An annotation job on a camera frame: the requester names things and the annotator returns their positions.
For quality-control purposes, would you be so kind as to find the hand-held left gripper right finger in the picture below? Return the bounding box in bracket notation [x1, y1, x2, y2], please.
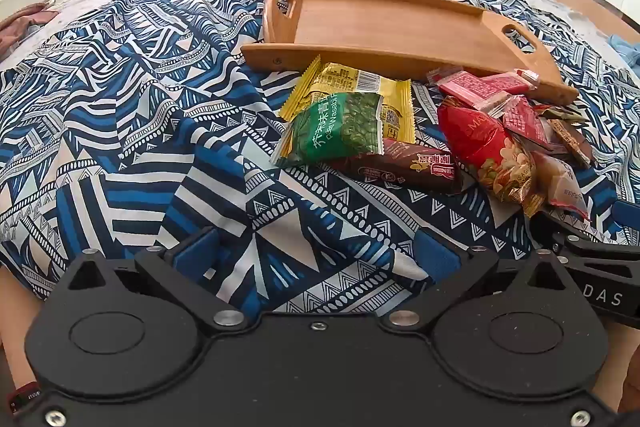
[381, 229, 572, 334]

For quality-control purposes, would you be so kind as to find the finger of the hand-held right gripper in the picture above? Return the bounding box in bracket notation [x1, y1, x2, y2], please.
[611, 201, 640, 235]
[527, 206, 640, 278]

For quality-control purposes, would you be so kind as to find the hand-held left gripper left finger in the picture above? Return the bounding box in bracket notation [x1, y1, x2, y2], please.
[65, 227, 251, 336]

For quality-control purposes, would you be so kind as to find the small brown bar packet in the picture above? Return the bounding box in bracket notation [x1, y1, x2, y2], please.
[546, 118, 595, 168]

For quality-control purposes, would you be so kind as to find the brown red wafer bar packet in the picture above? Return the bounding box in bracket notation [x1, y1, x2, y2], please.
[326, 138, 462, 196]

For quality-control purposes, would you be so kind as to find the small red snack packet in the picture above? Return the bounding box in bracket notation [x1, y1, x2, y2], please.
[501, 96, 552, 144]

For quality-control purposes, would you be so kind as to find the large red nut packet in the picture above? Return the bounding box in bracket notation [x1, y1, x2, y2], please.
[436, 97, 547, 219]

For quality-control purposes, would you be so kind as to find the clear packet with red label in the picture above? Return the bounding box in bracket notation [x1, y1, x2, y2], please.
[436, 74, 516, 112]
[477, 68, 542, 96]

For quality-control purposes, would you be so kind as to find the green pea snack packet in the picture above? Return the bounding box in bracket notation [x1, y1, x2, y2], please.
[270, 92, 386, 168]

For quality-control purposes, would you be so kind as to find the yellow snack packet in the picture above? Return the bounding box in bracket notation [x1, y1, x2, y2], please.
[277, 56, 417, 145]

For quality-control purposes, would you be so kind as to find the wooden tray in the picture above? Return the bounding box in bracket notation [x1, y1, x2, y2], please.
[241, 0, 580, 104]

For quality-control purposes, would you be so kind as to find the clear pastry packet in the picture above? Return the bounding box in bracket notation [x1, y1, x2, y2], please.
[532, 151, 592, 222]

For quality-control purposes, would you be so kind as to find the blue white patterned cloth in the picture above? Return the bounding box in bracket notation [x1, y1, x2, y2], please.
[0, 0, 640, 315]

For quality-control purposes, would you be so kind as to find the light blue cloth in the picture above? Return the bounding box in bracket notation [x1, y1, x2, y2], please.
[607, 33, 640, 66]

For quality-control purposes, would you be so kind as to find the brown cloth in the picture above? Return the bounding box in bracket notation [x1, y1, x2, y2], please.
[0, 2, 60, 58]

